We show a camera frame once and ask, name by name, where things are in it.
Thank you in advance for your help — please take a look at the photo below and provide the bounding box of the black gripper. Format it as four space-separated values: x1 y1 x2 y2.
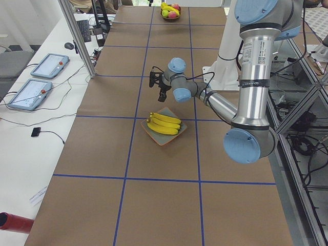
158 73 171 101

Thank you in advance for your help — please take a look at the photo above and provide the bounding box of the long yellow banana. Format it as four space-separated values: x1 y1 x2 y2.
150 112 181 124

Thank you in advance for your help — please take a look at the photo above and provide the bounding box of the yellow banana top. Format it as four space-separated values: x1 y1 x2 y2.
147 122 178 135

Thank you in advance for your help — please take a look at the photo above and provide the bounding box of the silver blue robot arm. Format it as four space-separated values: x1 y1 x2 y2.
149 1 303 164

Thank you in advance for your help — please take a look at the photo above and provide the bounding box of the grey square plate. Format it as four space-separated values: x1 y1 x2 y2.
140 107 187 146

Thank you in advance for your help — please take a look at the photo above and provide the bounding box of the brown wicker basket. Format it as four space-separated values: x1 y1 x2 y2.
160 6 181 20

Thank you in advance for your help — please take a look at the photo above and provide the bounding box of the red apple front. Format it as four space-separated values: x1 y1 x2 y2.
168 11 179 19

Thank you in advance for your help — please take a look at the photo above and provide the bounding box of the red apple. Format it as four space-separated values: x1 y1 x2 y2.
168 11 179 19
171 4 180 10

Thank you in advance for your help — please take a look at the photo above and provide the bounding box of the green apple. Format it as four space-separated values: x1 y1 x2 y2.
161 10 169 18

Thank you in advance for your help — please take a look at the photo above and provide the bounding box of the black label printer box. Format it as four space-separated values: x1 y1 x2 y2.
93 25 105 47

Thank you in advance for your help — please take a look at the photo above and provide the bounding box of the red apple back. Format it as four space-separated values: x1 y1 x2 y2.
171 4 180 10

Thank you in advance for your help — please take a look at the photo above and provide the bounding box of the black keyboard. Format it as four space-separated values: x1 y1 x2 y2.
76 20 91 43

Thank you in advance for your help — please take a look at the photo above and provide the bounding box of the black computer mouse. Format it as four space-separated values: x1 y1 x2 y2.
64 43 74 50

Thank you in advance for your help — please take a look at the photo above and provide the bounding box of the teach pendant far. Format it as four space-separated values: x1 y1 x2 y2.
30 53 70 79

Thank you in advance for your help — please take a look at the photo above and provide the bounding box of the teach pendant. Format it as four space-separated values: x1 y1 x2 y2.
30 53 70 79
8 78 53 111

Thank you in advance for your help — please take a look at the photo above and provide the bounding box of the small black device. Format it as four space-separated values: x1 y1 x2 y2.
31 127 41 137

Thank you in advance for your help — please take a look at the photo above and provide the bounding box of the teach pendant near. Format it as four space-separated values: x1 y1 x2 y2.
8 78 53 111

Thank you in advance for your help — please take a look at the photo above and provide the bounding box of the red fire extinguisher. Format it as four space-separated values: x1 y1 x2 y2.
1 212 34 234

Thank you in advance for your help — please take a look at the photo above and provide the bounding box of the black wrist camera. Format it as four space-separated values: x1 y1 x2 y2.
149 71 162 88

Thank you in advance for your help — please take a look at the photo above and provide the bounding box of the white camera stand pillar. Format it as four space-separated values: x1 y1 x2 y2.
203 1 242 91

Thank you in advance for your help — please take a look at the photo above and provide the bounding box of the aluminium frame post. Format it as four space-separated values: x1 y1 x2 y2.
58 0 96 78

